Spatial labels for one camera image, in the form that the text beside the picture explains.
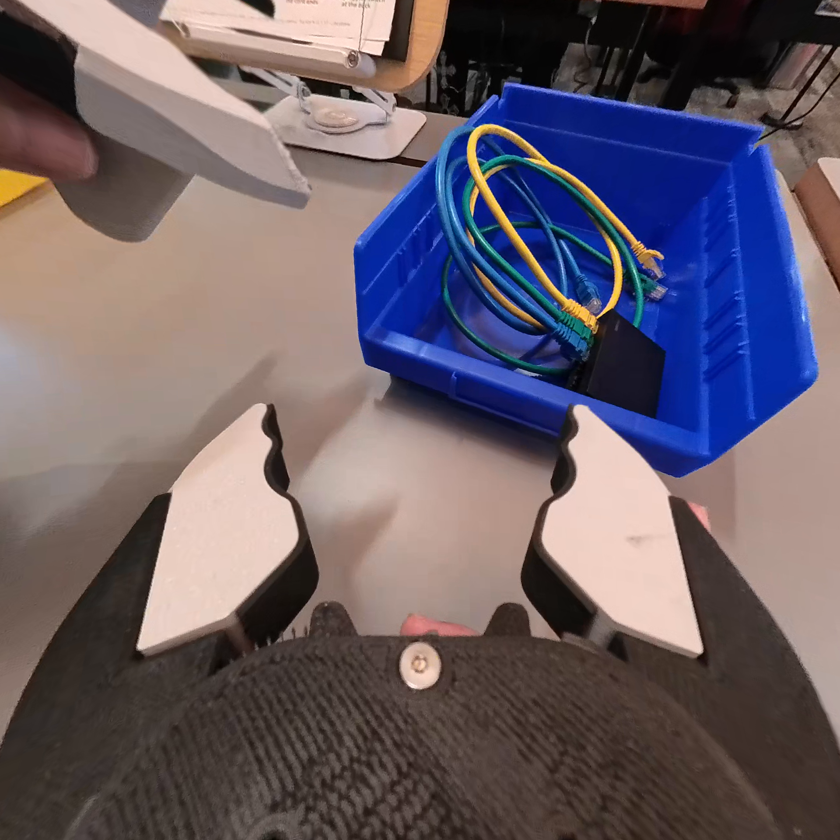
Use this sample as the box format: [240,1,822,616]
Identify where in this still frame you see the blue ethernet cable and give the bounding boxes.
[435,123,603,363]

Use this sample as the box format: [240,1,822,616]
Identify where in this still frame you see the yellow flat object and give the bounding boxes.
[0,169,50,206]

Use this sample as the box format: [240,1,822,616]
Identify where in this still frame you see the person's left hand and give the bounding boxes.
[0,75,101,182]

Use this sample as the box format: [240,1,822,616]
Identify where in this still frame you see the white paper sheets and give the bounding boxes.
[161,0,398,67]

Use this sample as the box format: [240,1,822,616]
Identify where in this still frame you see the green ethernet cable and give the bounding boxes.
[441,154,669,376]

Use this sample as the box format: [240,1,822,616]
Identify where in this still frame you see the brown-edged side table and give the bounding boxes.
[793,157,840,293]

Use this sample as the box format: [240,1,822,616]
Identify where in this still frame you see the blue plastic storage bin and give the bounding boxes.
[353,82,820,479]

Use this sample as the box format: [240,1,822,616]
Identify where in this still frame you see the black network switch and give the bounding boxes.
[571,310,667,419]

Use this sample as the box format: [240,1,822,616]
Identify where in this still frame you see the person's right hand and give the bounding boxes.
[399,612,481,639]

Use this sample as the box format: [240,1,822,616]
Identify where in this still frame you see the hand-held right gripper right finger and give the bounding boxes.
[521,405,706,659]

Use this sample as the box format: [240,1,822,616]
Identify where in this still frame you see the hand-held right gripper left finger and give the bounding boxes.
[136,403,319,657]

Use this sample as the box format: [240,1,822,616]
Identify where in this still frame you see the yellow ethernet cable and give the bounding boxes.
[466,123,665,332]

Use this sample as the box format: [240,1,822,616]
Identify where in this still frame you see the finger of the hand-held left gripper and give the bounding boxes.
[13,0,312,244]

